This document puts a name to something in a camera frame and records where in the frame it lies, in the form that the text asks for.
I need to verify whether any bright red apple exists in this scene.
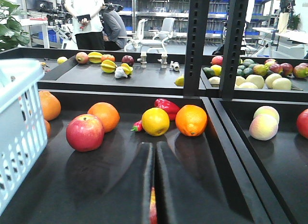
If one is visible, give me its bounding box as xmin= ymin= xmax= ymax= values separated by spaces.
xmin=296 ymin=109 xmax=308 ymax=139

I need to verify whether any white garlic bulb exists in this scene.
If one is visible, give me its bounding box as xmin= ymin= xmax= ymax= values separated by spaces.
xmin=114 ymin=66 xmax=128 ymax=79

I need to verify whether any front pale peach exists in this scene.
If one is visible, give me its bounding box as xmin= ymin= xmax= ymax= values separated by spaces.
xmin=249 ymin=114 xmax=279 ymax=141

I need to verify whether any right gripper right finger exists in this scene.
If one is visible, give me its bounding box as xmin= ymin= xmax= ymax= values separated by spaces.
xmin=155 ymin=141 xmax=231 ymax=224

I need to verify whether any large orange with navel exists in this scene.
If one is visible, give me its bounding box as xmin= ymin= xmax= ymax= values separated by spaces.
xmin=175 ymin=105 xmax=208 ymax=137

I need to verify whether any light blue plastic basket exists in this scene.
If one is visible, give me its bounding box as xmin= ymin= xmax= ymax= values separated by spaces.
xmin=0 ymin=58 xmax=48 ymax=212

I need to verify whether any yellow orange fruit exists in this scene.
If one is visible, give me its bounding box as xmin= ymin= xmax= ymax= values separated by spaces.
xmin=141 ymin=107 xmax=170 ymax=137

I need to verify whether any red bell pepper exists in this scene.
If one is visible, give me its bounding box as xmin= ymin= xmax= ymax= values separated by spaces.
xmin=154 ymin=98 xmax=180 ymax=121

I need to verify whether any orange grapefruit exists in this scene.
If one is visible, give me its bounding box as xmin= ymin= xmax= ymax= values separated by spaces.
xmin=39 ymin=91 xmax=62 ymax=121

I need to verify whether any red striped apple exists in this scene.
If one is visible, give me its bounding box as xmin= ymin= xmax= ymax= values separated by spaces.
xmin=150 ymin=187 xmax=157 ymax=224

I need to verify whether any rear pale peach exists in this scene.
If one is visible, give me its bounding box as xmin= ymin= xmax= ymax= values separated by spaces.
xmin=253 ymin=105 xmax=280 ymax=123

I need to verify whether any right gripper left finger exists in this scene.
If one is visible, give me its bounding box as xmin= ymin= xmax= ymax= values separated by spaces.
xmin=91 ymin=142 xmax=154 ymax=224

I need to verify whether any black shelf upright post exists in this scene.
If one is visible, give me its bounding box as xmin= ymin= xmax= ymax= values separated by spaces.
xmin=183 ymin=0 xmax=210 ymax=96

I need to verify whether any small orange tangerine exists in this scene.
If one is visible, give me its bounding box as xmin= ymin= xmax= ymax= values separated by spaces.
xmin=87 ymin=102 xmax=120 ymax=133

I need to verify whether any pink red apple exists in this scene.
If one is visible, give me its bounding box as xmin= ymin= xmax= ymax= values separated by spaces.
xmin=66 ymin=114 xmax=104 ymax=152

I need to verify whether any red chili pepper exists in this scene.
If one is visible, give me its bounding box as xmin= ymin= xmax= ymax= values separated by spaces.
xmin=131 ymin=120 xmax=143 ymax=132

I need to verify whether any pale peach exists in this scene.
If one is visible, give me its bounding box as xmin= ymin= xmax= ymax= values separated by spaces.
xmin=253 ymin=105 xmax=280 ymax=123
xmin=249 ymin=114 xmax=279 ymax=141

